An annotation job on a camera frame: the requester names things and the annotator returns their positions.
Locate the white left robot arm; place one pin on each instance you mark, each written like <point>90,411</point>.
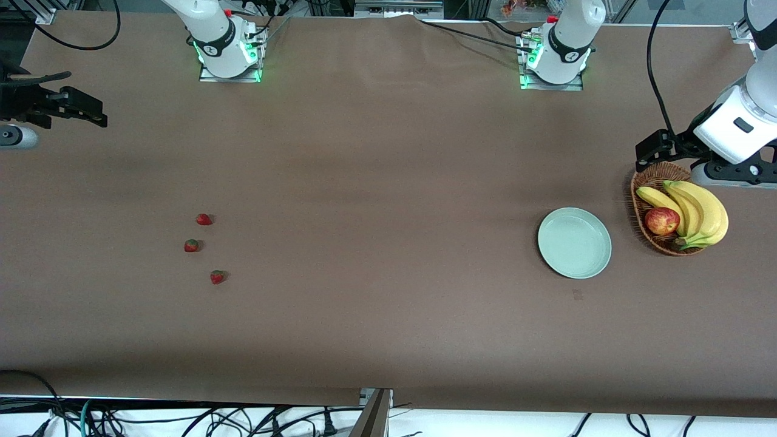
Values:
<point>746,121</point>

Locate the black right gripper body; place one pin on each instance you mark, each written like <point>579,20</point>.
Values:
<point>18,100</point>

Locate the pale green round plate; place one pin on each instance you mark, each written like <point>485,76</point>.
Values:
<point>574,243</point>

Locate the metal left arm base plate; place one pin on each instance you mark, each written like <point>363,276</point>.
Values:
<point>573,86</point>

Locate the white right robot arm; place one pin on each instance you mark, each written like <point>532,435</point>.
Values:
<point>212,30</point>

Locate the brown table cover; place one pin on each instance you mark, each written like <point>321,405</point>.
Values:
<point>388,303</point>

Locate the brown wicker basket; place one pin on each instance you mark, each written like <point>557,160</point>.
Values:
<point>649,182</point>

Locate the grey metal background fixture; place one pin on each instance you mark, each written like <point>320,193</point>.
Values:
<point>397,8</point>

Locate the red strawberry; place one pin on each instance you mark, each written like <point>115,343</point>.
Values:
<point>192,245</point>
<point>204,219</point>
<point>218,277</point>

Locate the red apple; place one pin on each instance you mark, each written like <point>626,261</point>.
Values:
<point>661,221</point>

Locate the colourful background objects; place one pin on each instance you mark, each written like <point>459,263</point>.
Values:
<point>522,6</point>

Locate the aluminium frame profile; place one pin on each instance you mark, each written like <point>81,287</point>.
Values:
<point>373,416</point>

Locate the aluminium table corner bracket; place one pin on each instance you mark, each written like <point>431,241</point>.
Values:
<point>45,16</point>
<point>742,31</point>

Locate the yellow banana bunch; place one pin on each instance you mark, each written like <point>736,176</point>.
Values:
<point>707,212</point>

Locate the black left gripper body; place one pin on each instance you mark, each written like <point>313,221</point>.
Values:
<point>690,141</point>

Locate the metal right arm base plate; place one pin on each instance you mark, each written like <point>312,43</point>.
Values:
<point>206,74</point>

